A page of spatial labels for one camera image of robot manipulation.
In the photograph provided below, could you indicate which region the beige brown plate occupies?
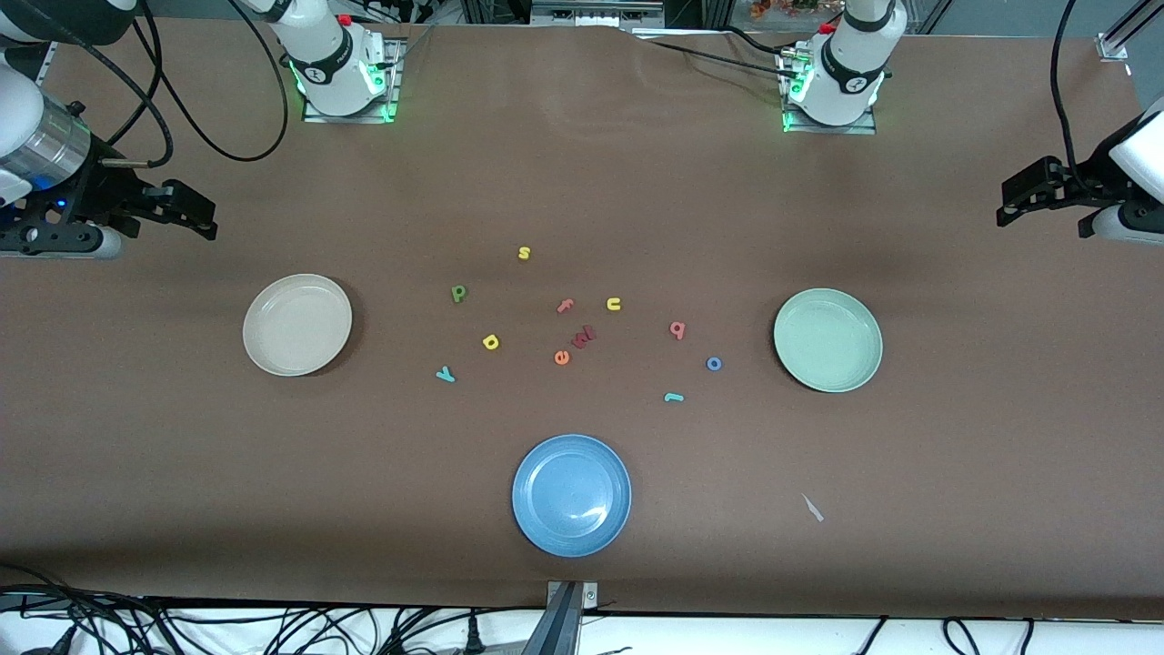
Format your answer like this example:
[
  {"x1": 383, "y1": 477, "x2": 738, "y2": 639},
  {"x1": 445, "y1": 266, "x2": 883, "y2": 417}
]
[{"x1": 243, "y1": 274, "x2": 354, "y2": 378}]

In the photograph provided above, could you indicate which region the light green plate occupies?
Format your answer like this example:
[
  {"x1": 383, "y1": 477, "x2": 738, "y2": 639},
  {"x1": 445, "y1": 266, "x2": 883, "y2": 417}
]
[{"x1": 773, "y1": 288, "x2": 884, "y2": 394}]

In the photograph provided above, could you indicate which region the grey metal box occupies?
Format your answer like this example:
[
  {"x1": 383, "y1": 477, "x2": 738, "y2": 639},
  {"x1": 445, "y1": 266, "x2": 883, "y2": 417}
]
[{"x1": 530, "y1": 0, "x2": 667, "y2": 30}]

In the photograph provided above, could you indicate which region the blue plate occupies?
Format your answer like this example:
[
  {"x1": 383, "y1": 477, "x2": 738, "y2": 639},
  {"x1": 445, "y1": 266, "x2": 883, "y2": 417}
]
[{"x1": 512, "y1": 434, "x2": 633, "y2": 558}]

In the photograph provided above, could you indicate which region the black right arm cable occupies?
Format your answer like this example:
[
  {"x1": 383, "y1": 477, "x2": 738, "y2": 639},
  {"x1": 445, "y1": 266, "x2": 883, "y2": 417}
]
[{"x1": 36, "y1": 0, "x2": 291, "y2": 170}]

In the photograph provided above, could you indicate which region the aluminium frame corner bracket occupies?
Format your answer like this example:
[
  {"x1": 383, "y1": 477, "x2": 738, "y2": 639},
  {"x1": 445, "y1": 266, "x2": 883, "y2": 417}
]
[{"x1": 1095, "y1": 0, "x2": 1164, "y2": 61}]

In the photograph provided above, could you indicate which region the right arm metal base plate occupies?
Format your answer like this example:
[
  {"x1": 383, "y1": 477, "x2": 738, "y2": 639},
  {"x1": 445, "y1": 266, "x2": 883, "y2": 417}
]
[{"x1": 302, "y1": 38, "x2": 403, "y2": 125}]

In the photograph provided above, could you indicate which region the aluminium frame profile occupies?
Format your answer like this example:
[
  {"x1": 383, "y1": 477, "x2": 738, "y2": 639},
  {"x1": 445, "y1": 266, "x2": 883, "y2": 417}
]
[{"x1": 25, "y1": 41, "x2": 61, "y2": 85}]

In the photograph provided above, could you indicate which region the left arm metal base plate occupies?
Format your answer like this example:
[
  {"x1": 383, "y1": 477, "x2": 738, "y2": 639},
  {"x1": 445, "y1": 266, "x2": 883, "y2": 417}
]
[{"x1": 780, "y1": 47, "x2": 879, "y2": 136}]

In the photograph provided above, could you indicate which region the black cable on table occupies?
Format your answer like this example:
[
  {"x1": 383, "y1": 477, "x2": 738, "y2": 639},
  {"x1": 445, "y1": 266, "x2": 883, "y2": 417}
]
[
  {"x1": 718, "y1": 25, "x2": 787, "y2": 55},
  {"x1": 647, "y1": 40, "x2": 788, "y2": 74}
]

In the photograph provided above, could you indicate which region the metal table edge bracket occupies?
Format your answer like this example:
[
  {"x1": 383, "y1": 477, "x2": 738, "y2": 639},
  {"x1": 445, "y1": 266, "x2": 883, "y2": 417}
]
[{"x1": 520, "y1": 579, "x2": 601, "y2": 655}]

